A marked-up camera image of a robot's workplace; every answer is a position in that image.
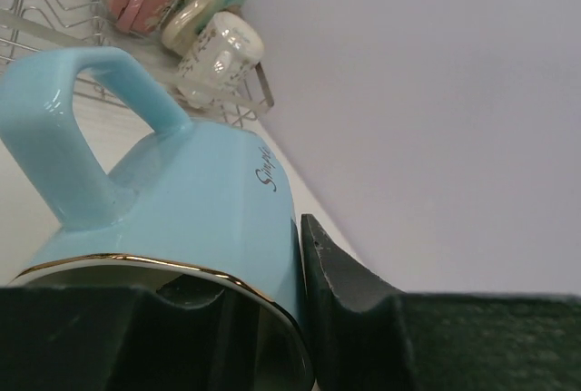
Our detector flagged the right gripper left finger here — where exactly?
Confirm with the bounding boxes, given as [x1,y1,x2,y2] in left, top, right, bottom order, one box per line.
[1,278,313,390]

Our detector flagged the light blue mug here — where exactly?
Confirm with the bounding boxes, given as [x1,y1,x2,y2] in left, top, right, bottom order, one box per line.
[1,47,315,385]

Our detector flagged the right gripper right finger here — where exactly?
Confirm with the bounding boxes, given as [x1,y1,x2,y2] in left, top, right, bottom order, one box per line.
[300,214,580,390]

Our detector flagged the white mug orange inside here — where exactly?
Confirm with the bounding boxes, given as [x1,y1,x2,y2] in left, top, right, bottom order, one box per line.
[177,11,265,94]

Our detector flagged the beige ceramic mug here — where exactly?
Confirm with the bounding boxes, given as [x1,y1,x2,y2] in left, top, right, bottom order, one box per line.
[161,0,246,55]

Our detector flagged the wire dish rack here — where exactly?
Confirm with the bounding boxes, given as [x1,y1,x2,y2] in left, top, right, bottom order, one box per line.
[1,0,274,127]

